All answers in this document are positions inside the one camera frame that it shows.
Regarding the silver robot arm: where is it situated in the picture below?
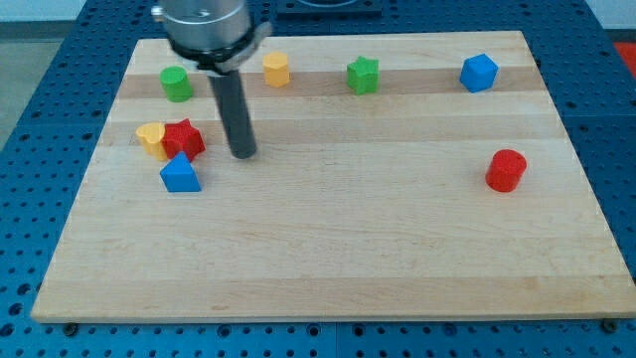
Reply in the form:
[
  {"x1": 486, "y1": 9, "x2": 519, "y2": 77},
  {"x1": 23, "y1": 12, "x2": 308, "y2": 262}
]
[{"x1": 151, "y1": 0, "x2": 272, "y2": 76}]

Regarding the green star block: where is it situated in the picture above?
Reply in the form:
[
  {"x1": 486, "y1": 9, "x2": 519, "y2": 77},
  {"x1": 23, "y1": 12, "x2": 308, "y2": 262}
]
[{"x1": 347, "y1": 56, "x2": 380, "y2": 95}]

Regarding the wooden board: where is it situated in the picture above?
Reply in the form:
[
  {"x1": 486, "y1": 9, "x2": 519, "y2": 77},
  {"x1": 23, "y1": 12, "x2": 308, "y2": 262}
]
[{"x1": 31, "y1": 31, "x2": 635, "y2": 323}]

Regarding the yellow hexagon block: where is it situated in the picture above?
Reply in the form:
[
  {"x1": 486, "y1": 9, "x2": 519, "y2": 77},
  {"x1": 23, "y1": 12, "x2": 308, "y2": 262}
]
[{"x1": 262, "y1": 52, "x2": 291, "y2": 88}]

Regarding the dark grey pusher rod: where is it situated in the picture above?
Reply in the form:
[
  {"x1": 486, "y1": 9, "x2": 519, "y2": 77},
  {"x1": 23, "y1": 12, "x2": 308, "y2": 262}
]
[{"x1": 209, "y1": 71, "x2": 257, "y2": 159}]

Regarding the blue triangle block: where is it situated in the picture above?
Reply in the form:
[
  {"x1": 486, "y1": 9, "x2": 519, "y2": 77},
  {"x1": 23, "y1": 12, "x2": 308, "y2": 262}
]
[{"x1": 160, "y1": 151, "x2": 202, "y2": 193}]

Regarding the red star block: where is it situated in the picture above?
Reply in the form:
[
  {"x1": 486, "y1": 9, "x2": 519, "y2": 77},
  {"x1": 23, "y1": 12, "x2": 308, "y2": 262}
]
[{"x1": 161, "y1": 118, "x2": 206, "y2": 162}]

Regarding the green cylinder block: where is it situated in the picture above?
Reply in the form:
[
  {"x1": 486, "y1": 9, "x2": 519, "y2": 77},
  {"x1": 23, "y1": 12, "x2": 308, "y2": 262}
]
[{"x1": 159, "y1": 66, "x2": 194, "y2": 102}]

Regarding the yellow heart block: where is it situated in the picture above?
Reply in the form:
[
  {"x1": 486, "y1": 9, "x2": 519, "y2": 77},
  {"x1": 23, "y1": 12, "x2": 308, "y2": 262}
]
[{"x1": 135, "y1": 122, "x2": 168, "y2": 161}]

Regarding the red cylinder block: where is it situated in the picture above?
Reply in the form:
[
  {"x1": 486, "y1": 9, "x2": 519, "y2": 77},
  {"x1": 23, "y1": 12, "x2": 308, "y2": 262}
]
[{"x1": 485, "y1": 149, "x2": 528, "y2": 193}]

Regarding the blue cube block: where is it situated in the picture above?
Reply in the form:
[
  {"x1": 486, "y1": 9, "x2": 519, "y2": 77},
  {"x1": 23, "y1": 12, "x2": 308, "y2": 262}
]
[{"x1": 459, "y1": 54, "x2": 499, "y2": 92}]

